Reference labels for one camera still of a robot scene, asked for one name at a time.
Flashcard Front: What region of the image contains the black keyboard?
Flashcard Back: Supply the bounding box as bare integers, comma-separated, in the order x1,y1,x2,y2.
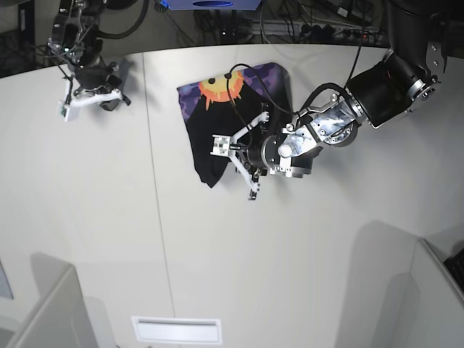
444,249,464,291

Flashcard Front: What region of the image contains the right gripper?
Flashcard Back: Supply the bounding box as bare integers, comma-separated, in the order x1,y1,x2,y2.
69,58,131,111

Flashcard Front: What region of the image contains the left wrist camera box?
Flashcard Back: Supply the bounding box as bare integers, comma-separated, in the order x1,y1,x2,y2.
210,135,231,157

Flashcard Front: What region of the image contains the white partition panel left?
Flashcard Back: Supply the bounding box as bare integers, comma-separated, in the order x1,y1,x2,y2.
1,252,117,347

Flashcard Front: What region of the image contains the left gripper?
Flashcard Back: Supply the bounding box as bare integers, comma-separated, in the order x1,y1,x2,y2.
229,112,272,200

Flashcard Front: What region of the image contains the blue box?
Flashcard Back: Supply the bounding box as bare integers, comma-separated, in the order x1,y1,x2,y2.
167,0,261,11

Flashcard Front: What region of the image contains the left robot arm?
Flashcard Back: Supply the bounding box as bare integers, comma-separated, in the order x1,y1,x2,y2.
226,1,463,199

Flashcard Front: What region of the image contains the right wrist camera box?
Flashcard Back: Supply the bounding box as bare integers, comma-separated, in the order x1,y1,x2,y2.
59,101,80,122

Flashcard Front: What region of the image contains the white slotted plate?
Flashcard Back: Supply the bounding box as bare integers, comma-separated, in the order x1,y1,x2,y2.
131,316,223,345

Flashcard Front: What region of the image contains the white partition panel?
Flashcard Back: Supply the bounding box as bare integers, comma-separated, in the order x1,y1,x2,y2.
1,252,117,347
378,239,463,347

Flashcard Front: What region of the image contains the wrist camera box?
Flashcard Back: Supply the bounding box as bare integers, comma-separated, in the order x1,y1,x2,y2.
210,135,231,157
59,101,80,122

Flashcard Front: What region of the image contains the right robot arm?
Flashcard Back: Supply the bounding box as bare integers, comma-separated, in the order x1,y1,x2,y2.
47,1,149,120

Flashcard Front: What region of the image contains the black T-shirt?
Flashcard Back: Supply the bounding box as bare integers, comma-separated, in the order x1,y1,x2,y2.
177,62,291,188

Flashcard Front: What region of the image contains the white partition panel right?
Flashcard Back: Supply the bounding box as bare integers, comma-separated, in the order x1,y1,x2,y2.
378,239,463,347

